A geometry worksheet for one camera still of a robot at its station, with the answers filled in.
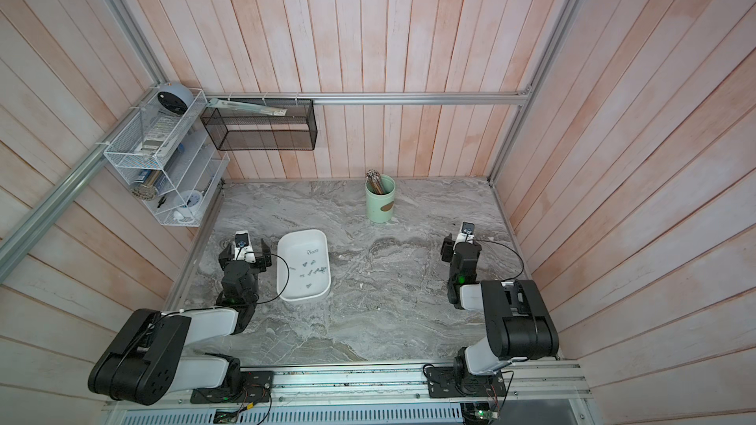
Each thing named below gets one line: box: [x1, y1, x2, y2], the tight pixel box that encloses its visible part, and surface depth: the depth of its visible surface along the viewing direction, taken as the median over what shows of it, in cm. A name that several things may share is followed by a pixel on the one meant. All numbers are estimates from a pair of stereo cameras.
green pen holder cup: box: [364, 174, 397, 224], surface depth 103 cm
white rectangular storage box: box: [276, 229, 332, 303], surface depth 97 cm
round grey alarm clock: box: [156, 81, 194, 116], surface depth 83 cm
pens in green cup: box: [366, 169, 385, 195], surface depth 100 cm
